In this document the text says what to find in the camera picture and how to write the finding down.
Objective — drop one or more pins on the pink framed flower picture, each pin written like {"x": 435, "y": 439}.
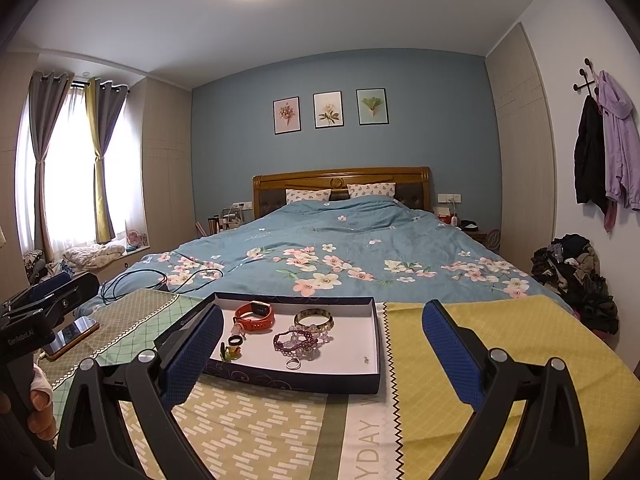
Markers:
{"x": 286, "y": 115}

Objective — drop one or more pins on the small pink fan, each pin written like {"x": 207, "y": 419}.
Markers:
{"x": 135, "y": 240}

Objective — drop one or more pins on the blue floral duvet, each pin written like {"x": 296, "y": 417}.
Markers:
{"x": 350, "y": 230}

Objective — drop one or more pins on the red box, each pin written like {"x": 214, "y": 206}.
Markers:
{"x": 444, "y": 218}

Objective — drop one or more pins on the pile of dark clothes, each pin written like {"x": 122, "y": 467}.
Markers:
{"x": 575, "y": 280}

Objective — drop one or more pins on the amber bangle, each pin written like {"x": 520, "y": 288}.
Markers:
{"x": 313, "y": 326}

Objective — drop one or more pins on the black bedside item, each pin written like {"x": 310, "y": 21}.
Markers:
{"x": 468, "y": 225}

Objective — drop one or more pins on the beige wardrobe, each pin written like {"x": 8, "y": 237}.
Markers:
{"x": 520, "y": 160}
{"x": 167, "y": 160}

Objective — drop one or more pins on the dotted white pillow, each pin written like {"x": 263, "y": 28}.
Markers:
{"x": 371, "y": 190}
{"x": 307, "y": 196}

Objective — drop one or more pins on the pink crystal charm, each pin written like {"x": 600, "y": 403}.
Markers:
{"x": 236, "y": 329}

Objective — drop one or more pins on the white sheer curtain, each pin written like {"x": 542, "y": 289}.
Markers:
{"x": 65, "y": 175}

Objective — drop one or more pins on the dark clothes heap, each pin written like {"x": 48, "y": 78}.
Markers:
{"x": 35, "y": 265}

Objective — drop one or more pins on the purple jacket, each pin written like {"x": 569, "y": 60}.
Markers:
{"x": 620, "y": 135}

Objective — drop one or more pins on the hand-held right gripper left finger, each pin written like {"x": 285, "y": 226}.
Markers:
{"x": 192, "y": 355}

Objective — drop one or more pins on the yellow green ornament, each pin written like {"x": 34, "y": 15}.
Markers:
{"x": 231, "y": 355}

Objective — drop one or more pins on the grey curtain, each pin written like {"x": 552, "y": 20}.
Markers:
{"x": 42, "y": 130}
{"x": 112, "y": 115}

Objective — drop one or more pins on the wooden headboard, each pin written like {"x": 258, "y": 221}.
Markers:
{"x": 340, "y": 175}

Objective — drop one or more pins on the crumpled beige blanket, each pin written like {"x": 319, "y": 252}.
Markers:
{"x": 92, "y": 256}

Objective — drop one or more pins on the pink garment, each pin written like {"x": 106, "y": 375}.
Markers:
{"x": 610, "y": 215}

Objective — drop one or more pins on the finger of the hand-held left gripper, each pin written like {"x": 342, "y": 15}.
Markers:
{"x": 80, "y": 290}
{"x": 50, "y": 286}

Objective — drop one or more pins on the white framed flower picture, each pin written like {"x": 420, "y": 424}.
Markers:
{"x": 328, "y": 110}

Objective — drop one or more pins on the smartphone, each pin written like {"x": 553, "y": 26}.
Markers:
{"x": 70, "y": 337}

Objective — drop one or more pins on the black jacket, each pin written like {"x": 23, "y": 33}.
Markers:
{"x": 589, "y": 155}

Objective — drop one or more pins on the green framed leaf picture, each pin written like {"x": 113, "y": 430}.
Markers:
{"x": 371, "y": 106}

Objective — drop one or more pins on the orange smartwatch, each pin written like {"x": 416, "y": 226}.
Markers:
{"x": 257, "y": 310}

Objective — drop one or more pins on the wooden nightstand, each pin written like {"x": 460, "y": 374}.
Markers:
{"x": 479, "y": 236}

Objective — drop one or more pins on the yellow curtain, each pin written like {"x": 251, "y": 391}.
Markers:
{"x": 95, "y": 125}

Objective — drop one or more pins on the person's left hand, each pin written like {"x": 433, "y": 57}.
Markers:
{"x": 41, "y": 405}

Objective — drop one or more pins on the black wall coat rack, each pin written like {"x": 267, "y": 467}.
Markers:
{"x": 586, "y": 80}

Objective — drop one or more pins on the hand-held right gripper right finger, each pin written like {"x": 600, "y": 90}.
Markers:
{"x": 450, "y": 355}

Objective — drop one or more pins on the dark blue shallow box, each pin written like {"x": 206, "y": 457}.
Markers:
{"x": 340, "y": 355}

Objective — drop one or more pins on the nightstand clutter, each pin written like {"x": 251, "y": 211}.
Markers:
{"x": 227, "y": 220}

